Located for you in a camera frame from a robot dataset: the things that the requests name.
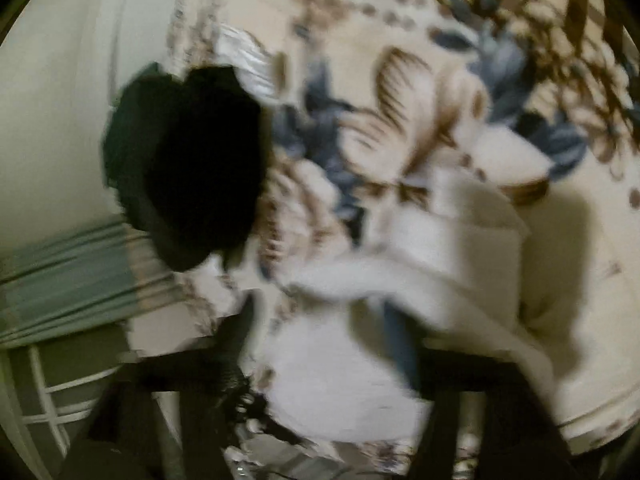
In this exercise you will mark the black garment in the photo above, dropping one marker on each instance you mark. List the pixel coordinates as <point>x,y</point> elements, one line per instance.
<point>186,159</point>

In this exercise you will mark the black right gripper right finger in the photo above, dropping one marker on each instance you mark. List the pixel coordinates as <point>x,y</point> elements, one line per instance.
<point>519,439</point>

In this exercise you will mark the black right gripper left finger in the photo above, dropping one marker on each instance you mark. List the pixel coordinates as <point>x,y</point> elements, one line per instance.
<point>168,416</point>

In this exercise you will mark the window with white frame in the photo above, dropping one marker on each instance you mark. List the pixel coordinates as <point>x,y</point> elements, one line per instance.
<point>53,386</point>

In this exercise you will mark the white bed headboard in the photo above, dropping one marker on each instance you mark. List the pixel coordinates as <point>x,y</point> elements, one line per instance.
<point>130,35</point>

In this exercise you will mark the green curtain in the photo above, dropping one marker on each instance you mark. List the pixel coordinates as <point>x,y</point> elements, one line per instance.
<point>103,273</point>

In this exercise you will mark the floral bed blanket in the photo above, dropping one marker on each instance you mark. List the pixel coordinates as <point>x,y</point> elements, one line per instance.
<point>364,102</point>

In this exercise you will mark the white fuzzy garment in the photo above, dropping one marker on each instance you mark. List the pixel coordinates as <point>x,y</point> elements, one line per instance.
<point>331,372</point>

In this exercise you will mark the brown checkered bed sheet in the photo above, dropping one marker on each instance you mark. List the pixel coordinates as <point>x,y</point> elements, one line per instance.
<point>586,49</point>

